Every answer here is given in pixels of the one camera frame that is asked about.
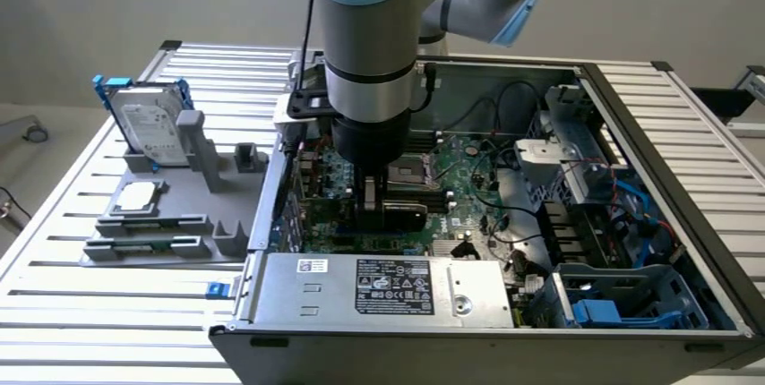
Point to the CPU socket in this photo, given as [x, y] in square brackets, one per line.
[412, 172]

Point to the blue disk bracket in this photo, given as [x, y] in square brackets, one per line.
[101, 89]

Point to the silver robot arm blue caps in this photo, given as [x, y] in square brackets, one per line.
[370, 36]

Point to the silver power supply unit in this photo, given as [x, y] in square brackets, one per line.
[382, 288]

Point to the open black PC case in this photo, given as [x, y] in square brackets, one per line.
[478, 349]

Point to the side table with black bracket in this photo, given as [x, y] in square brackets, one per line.
[731, 98]

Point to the CPU chip silver lid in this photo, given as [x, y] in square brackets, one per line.
[137, 197]

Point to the silver chipset heat sink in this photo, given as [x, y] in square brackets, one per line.
[448, 250]

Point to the blue plastic disk bay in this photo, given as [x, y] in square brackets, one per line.
[627, 300]

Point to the green motherboard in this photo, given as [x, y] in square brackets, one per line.
[466, 179]

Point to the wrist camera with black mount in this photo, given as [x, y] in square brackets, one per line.
[302, 109]

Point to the grey metal disk cage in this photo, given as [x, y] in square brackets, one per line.
[567, 152]

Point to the silver hard disk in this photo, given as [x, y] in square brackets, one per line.
[149, 127]

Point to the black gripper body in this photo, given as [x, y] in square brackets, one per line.
[370, 139]

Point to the blue case latch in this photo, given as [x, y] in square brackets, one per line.
[216, 290]

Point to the grey caster wheel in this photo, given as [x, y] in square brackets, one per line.
[35, 132]

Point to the grey parts rack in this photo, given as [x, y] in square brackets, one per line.
[196, 197]

